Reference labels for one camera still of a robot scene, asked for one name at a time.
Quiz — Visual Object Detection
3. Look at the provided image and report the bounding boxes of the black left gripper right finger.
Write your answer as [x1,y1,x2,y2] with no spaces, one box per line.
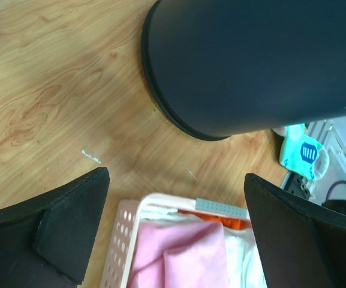
[244,173,346,287]

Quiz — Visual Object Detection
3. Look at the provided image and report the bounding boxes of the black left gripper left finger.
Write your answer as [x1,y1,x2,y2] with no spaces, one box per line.
[0,167,110,287]

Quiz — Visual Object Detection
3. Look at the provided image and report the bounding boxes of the black round bin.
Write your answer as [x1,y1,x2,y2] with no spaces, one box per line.
[140,0,346,141]

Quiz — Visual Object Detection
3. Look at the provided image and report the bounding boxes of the white folded cloth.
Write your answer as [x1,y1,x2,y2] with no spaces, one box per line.
[139,207,267,287]

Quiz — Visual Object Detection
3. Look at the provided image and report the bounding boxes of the orange cloth piece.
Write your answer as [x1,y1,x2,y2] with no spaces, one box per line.
[178,210,246,230]

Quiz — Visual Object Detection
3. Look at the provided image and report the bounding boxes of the pink perforated basket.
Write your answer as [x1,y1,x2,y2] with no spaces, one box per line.
[100,193,251,287]

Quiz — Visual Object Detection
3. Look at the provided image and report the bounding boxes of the green patterned sock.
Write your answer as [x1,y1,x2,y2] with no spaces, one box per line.
[273,124,330,181]

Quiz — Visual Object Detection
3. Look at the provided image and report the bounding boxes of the pink folded cloth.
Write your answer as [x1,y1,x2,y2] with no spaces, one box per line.
[127,221,229,287]

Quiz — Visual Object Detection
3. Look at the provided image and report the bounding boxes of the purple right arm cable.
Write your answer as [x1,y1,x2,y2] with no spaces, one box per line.
[324,179,346,202]

